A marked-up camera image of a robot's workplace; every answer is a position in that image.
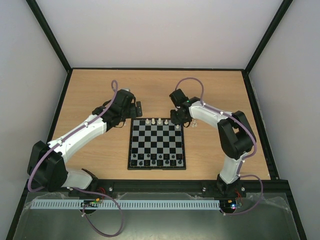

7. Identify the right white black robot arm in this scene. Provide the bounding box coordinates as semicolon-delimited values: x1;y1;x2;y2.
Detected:
169;94;257;196

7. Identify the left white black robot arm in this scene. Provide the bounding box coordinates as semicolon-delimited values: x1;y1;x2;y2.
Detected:
27;89;143;192

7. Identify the grey slotted cable duct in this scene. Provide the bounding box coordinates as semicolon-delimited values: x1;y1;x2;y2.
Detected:
30;199;221;211

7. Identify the black and silver chessboard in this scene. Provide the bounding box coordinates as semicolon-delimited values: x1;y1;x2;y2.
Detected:
127;118;187;170

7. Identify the black aluminium frame rail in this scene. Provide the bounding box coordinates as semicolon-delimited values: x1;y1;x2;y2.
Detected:
24;178;291;198

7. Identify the black chess pieces row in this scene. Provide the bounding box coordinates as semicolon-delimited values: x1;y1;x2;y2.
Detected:
128;153;186;168

